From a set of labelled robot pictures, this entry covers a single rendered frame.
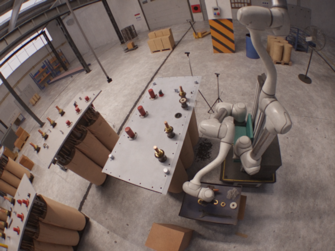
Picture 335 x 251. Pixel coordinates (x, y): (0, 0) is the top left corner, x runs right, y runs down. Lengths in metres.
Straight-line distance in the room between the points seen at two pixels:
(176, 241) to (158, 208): 1.17
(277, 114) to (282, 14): 0.56
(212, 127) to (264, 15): 0.91
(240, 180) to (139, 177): 1.54
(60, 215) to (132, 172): 1.85
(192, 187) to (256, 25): 1.20
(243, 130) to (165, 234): 1.48
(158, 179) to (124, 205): 1.79
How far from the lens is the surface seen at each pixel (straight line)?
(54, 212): 2.80
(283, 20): 0.84
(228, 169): 2.36
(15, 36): 9.17
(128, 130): 1.55
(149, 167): 1.36
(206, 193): 1.20
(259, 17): 0.77
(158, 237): 1.68
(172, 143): 1.41
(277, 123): 0.94
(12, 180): 6.39
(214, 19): 5.97
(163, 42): 7.59
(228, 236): 2.54
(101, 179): 3.08
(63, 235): 3.16
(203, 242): 2.53
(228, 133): 1.20
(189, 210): 1.66
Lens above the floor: 2.51
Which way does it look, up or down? 47 degrees down
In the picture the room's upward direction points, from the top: 23 degrees counter-clockwise
